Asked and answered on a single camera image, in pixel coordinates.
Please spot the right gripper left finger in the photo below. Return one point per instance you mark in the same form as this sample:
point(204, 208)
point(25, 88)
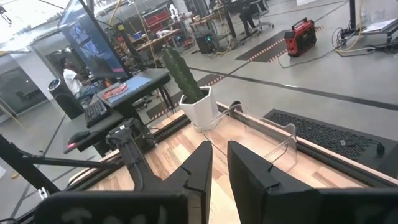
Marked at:
point(186, 202)

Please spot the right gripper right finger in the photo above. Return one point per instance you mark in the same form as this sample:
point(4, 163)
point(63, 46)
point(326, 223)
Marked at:
point(280, 202)

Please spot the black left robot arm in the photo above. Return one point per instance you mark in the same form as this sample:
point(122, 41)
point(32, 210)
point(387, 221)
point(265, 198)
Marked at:
point(130, 152)

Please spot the clear plastic bin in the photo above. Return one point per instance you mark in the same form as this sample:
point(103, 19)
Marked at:
point(289, 137)

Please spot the white hexagonal pot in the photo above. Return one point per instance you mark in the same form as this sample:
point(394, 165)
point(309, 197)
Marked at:
point(202, 112)

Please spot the black keyboard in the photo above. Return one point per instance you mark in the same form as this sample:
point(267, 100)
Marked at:
point(96, 113)

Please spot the blue desk mat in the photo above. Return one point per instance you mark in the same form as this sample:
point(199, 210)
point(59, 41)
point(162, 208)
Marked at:
point(133, 87)

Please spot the black computer mouse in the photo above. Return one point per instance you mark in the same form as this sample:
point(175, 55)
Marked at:
point(77, 137)

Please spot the green cactus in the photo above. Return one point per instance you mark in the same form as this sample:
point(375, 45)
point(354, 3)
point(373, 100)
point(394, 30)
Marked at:
point(183, 74)

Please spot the black diagonal strut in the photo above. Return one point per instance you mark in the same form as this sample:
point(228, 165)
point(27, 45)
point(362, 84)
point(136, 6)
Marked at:
point(62, 161)

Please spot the red packet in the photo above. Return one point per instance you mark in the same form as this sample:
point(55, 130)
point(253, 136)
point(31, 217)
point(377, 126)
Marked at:
point(115, 91)

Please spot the black cylindrical speaker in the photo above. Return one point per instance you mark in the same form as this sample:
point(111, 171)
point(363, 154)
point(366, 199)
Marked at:
point(66, 99)

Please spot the black computer tower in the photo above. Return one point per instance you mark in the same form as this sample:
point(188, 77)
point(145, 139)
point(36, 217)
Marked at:
point(205, 42)

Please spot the wooden workbench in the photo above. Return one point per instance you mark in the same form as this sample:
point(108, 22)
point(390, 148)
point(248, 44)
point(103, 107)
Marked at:
point(158, 39)

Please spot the red portable generator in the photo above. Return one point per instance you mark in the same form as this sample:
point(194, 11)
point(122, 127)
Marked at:
point(300, 37)

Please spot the person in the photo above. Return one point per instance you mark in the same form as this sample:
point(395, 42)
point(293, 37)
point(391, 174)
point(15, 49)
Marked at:
point(71, 81)

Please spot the black computer monitor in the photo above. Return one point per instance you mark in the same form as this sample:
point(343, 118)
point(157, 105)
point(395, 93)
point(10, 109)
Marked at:
point(93, 46)

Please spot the red storage bins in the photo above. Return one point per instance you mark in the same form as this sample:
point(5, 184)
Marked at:
point(157, 20)

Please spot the black office chair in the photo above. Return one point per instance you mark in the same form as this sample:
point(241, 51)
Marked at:
point(261, 12)

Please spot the grey table with papers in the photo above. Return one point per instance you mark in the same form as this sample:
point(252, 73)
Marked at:
point(379, 26)

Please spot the black aluminium table frame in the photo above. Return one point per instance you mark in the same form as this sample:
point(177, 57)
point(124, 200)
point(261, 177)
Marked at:
point(171, 129)

